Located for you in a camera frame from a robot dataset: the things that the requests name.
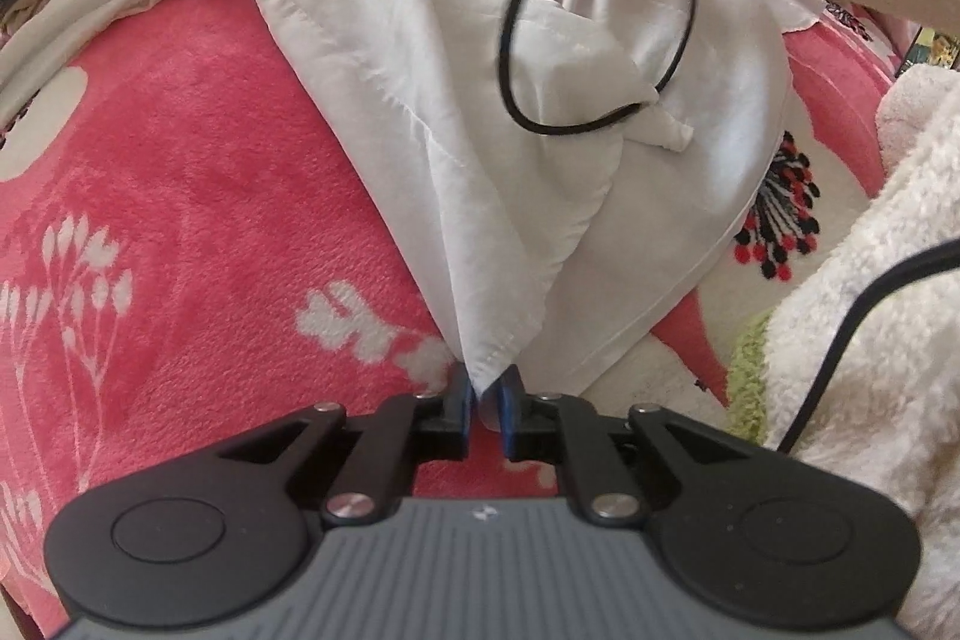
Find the red floral blanket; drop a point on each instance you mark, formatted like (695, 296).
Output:
(187, 160)

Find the cream fleece jacket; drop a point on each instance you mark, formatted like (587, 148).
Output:
(862, 310)

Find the white button shirt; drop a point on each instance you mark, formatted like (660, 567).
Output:
(465, 85)

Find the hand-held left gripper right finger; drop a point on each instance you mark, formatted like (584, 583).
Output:
(510, 411)

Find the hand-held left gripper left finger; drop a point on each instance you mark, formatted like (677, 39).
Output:
(466, 400)

